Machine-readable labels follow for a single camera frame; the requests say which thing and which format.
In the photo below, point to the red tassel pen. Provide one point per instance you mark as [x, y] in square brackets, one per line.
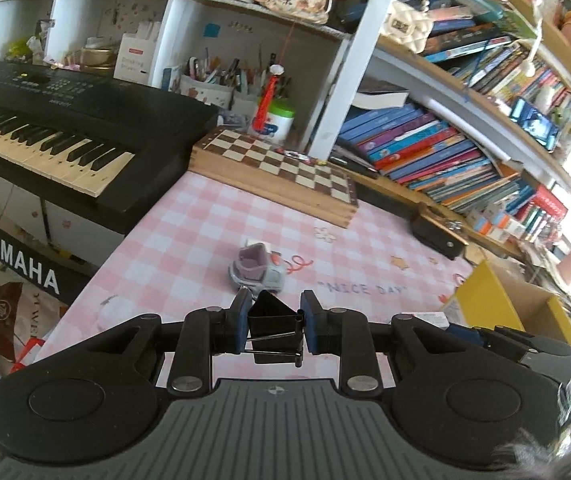
[267, 95]

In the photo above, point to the black electronic keyboard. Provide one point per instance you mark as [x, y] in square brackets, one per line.
[80, 125]

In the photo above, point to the orange and white cartons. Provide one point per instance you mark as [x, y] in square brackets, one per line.
[495, 222]

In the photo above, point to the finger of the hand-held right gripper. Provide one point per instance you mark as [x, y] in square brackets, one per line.
[505, 341]

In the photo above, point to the black case with clasp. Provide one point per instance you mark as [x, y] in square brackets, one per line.
[438, 232]

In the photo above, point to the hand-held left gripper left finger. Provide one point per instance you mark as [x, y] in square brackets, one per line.
[243, 326]

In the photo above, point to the black binder clip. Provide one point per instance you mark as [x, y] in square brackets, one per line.
[273, 330]

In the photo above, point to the white box with red label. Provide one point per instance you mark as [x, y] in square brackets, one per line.
[135, 60]

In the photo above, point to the white framed wooden bookshelf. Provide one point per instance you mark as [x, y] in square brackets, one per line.
[360, 60]

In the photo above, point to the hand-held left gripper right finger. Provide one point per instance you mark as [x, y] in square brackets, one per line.
[311, 326]

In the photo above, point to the row of colourful books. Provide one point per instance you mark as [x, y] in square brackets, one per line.
[440, 160]

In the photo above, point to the white cubby shelf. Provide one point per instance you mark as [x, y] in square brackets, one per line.
[175, 25]

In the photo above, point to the white quilted handbag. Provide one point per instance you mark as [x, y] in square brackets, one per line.
[405, 25]

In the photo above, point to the black tablet with lit screen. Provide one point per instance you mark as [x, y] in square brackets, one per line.
[535, 125]

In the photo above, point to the grey purple toy sneaker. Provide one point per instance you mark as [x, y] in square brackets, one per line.
[258, 270]

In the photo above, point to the yellow cardboard box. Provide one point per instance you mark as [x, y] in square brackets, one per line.
[510, 305]

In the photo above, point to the brown paper bag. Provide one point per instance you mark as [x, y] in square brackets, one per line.
[15, 320]

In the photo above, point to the black keyboard stand panel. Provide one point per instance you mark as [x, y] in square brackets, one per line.
[15, 260]

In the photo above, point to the desktop with pink checked cloth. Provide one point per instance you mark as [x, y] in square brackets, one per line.
[200, 225]

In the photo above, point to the white pen holder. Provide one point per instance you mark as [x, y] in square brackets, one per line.
[208, 92]

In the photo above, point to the white jar with green lid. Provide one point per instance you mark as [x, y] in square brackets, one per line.
[278, 122]

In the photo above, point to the wooden chessboard box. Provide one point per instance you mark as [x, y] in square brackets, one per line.
[275, 170]

